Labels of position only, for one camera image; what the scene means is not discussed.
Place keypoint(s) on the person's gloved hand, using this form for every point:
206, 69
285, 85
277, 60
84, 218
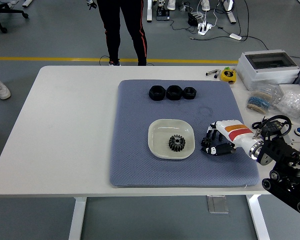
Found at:
161, 4
91, 3

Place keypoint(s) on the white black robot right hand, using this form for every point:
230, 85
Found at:
237, 132

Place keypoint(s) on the large black gear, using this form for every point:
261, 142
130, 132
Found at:
177, 143

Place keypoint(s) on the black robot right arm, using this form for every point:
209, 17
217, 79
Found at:
277, 150

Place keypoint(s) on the black charger box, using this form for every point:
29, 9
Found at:
192, 18

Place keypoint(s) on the small black hex nut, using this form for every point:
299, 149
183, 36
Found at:
190, 93

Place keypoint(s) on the flat white box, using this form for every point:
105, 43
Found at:
292, 88

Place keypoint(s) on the large black hex nut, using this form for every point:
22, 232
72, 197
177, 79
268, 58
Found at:
157, 93
174, 92

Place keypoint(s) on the white shoe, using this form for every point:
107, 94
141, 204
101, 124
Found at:
205, 5
171, 4

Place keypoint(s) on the black desk controller device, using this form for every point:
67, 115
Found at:
163, 16

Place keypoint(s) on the white desk leg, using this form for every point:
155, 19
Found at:
230, 13
149, 11

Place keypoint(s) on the bag of blue resistors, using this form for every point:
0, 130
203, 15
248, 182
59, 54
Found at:
258, 102

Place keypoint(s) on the white power strip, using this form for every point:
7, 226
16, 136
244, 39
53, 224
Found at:
204, 28

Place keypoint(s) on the yellow tape measure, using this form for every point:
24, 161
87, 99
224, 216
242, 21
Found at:
228, 75

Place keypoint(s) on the small dark marker pen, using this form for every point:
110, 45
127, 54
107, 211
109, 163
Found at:
216, 74

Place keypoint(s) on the bag of clear plastic parts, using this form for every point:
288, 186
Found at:
293, 105

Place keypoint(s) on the metal floor plate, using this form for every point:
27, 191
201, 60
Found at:
217, 204

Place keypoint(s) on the white square dish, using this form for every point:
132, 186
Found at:
160, 135

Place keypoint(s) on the white power adapter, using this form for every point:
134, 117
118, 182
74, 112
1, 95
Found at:
235, 36

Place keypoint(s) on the white table leg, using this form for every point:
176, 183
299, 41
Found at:
77, 220
257, 217

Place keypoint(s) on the blue-grey textured mat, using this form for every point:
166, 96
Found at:
130, 140

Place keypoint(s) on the grey electrical enclosure box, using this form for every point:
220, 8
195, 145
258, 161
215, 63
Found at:
267, 72

